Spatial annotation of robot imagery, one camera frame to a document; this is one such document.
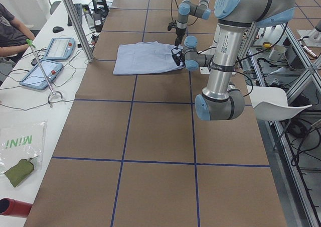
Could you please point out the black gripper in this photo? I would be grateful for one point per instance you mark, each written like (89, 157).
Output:
(177, 57)
(179, 33)

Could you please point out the light blue striped shirt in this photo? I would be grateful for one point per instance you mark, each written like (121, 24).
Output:
(145, 58)

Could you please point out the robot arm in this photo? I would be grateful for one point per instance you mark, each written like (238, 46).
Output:
(220, 99)
(186, 9)

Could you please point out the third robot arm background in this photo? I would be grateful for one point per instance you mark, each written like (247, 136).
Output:
(311, 37)

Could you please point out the white curved plastic panel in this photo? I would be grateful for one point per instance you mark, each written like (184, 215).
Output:
(270, 104)

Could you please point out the teach pendant tablet far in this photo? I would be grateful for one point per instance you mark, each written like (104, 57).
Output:
(60, 49)

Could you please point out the teach pendant tablet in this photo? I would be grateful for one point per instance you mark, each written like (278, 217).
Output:
(60, 49)
(35, 79)

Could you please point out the black computer mouse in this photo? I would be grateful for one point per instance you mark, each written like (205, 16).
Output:
(57, 29)

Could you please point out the teach pendant tablet near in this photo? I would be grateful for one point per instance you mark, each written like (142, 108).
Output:
(35, 79)

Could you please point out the reacher grabber stick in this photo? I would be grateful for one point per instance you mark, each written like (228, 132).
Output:
(53, 92)

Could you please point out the seated person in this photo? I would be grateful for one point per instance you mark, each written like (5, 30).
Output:
(14, 35)

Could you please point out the clear plastic bag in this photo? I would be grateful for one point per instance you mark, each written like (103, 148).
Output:
(22, 141)

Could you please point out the green folded cloth pouch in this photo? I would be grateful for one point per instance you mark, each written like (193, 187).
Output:
(20, 171)

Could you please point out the red cylinder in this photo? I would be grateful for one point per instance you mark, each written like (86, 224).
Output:
(15, 208)

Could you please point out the white central pedestal column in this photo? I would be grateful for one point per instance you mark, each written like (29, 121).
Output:
(213, 48)

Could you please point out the aluminium frame post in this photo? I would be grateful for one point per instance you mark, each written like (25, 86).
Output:
(78, 29)

